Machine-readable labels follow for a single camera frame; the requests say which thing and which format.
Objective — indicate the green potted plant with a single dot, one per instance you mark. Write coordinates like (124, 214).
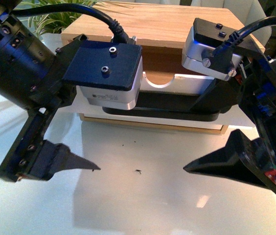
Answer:
(51, 23)

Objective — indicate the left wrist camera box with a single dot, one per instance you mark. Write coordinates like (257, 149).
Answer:
(108, 74)

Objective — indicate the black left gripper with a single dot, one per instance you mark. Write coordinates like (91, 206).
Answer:
(31, 76)

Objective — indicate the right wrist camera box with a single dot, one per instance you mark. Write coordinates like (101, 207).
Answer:
(197, 55)

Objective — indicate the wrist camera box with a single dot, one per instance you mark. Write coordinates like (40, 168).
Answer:
(197, 55)
(108, 74)

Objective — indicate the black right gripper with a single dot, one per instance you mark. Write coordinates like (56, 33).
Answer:
(248, 161)

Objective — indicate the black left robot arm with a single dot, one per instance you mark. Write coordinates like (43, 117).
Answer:
(10, 27)

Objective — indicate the wooden drawer cabinet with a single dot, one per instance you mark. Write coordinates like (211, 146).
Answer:
(162, 31)

